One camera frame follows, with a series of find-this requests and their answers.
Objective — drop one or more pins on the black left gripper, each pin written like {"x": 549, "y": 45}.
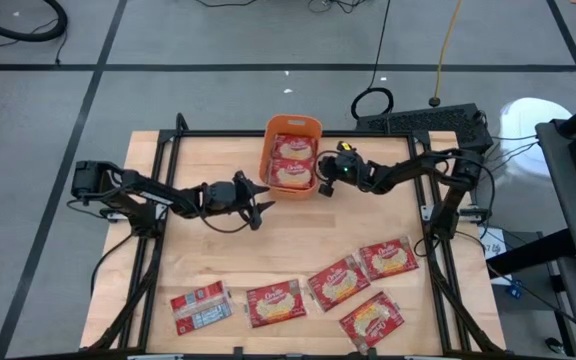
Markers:
{"x": 225, "y": 199}

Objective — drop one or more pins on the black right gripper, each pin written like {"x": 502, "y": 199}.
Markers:
{"x": 348, "y": 169}

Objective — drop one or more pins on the orange plastic basket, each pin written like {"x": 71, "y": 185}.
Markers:
{"x": 288, "y": 194}

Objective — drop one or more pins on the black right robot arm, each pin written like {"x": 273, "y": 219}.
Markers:
{"x": 418, "y": 167}

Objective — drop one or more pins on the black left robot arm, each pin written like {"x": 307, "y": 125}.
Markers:
{"x": 143, "y": 192}

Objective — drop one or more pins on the black computer case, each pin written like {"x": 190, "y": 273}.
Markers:
{"x": 418, "y": 127}

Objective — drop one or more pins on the white paper sheet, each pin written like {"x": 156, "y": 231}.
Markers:
{"x": 493, "y": 250}

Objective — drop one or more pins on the blue tag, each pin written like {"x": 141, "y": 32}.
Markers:
{"x": 515, "y": 290}

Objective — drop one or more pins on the black aluminium table frame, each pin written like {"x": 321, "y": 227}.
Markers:
{"x": 368, "y": 134}

